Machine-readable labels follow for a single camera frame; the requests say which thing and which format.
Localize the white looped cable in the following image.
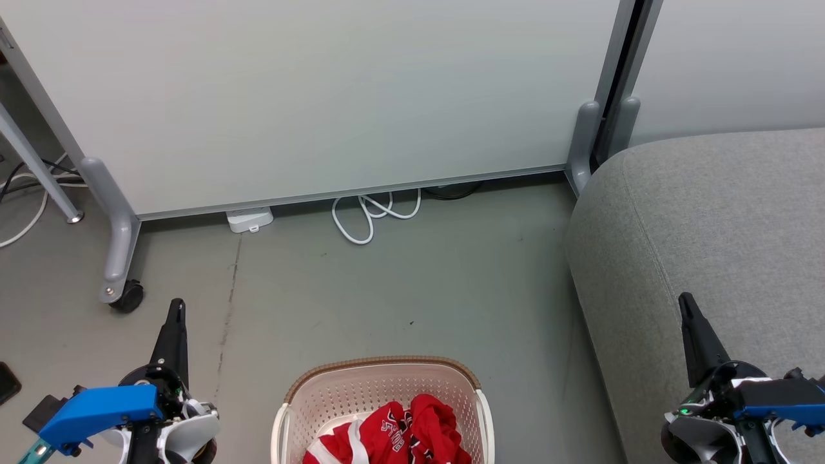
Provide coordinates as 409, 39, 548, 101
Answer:
331, 189, 422, 246

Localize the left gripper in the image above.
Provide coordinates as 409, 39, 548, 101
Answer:
122, 298, 220, 464

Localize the black floor cable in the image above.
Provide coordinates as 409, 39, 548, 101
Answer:
422, 182, 483, 201

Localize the white charging cable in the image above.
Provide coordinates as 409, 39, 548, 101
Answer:
0, 153, 86, 249

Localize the white partition panel grey frame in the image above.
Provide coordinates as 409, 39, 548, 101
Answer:
0, 0, 645, 304
606, 0, 825, 159

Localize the black caster wheel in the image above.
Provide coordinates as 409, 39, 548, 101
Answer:
108, 280, 145, 314

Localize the white power adapter box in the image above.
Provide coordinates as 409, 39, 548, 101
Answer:
226, 206, 275, 234

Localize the grey metal table leg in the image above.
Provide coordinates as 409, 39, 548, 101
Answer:
0, 103, 85, 225

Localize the red and white garment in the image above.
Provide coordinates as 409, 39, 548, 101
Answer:
303, 394, 472, 464

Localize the white plastic laundry basket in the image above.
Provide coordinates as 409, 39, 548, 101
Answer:
271, 356, 496, 464

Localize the black cable bundle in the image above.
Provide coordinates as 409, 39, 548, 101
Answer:
0, 158, 83, 202

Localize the grey fabric sofa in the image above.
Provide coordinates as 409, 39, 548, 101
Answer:
564, 128, 825, 464

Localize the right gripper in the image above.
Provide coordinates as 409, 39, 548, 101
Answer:
663, 293, 784, 464

